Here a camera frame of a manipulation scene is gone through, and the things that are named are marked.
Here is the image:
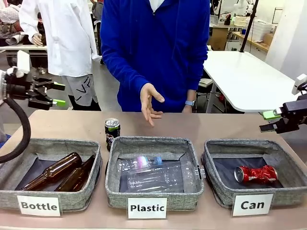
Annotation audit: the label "white sign Can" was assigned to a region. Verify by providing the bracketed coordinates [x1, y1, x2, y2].
[232, 193, 274, 217]

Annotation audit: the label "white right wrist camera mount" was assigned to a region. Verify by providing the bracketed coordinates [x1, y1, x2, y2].
[292, 73, 307, 95]

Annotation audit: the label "grey fabric basket Plastic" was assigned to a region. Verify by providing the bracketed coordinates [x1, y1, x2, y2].
[105, 136, 205, 212]

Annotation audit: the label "white background table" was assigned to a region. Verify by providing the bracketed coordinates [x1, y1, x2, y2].
[0, 44, 48, 57]

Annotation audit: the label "wooden workbench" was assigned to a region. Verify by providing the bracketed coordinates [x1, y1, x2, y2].
[232, 31, 271, 52]

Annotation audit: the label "white shirt on mannequin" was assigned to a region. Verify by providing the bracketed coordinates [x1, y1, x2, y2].
[18, 0, 103, 78]

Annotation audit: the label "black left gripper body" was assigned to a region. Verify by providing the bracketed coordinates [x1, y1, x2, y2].
[4, 74, 36, 99]

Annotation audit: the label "clear bottle with pink label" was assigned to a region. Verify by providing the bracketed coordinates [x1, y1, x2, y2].
[116, 155, 164, 173]

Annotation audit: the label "person right hand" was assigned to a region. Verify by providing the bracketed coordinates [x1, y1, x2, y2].
[140, 82, 165, 127]

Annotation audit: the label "pile of clothes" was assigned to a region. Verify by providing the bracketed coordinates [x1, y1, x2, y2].
[0, 3, 24, 45]

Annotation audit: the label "black cable hose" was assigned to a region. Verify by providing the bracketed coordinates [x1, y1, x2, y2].
[0, 97, 32, 164]

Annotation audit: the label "large white table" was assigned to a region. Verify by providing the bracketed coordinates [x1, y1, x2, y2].
[202, 50, 300, 114]

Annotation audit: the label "background person dark clothes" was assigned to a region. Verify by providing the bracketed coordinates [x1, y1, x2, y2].
[90, 0, 105, 65]

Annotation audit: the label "person left forearm blue sleeve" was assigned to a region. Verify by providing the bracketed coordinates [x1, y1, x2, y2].
[186, 47, 209, 103]

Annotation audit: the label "grey fabric basket Can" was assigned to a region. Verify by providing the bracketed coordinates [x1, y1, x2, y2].
[202, 138, 307, 209]

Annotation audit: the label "crushed red soda can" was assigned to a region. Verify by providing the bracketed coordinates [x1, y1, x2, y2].
[234, 164, 278, 184]

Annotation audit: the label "stack of white boxes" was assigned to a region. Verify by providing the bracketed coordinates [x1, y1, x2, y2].
[251, 19, 276, 36]

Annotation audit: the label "white sign Plastic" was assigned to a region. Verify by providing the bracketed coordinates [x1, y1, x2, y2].
[127, 197, 168, 219]

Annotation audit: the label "black tripod stand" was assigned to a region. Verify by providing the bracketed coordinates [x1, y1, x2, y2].
[239, 0, 260, 53]

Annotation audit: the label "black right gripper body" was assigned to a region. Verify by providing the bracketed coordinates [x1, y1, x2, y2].
[282, 94, 307, 133]

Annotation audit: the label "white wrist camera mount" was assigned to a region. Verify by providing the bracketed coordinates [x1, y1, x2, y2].
[6, 50, 31, 79]
[292, 73, 307, 95]

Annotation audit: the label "brown glass bottle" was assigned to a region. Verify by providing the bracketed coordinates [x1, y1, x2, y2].
[21, 152, 83, 192]
[54, 154, 97, 192]

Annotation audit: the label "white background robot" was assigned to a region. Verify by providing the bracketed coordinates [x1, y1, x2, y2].
[234, 0, 255, 15]

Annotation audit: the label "white sign Bottle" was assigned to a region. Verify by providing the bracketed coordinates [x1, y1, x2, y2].
[16, 195, 60, 217]

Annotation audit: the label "grey printed shorts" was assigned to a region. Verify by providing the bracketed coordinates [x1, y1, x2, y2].
[60, 73, 99, 104]

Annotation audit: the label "large clear plastic bottle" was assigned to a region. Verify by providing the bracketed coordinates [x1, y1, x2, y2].
[126, 161, 207, 194]

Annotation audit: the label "person torso blue jacket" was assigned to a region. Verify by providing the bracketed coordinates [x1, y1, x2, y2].
[100, 0, 211, 113]

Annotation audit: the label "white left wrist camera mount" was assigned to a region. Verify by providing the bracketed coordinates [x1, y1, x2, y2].
[6, 50, 31, 79]

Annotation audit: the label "black soda can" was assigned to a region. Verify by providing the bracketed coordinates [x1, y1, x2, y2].
[104, 117, 121, 152]

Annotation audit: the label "grey fabric basket Bottle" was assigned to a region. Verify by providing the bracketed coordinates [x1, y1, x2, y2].
[0, 138, 103, 211]

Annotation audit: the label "person right forearm blue sleeve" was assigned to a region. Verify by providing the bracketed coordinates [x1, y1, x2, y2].
[100, 45, 154, 96]

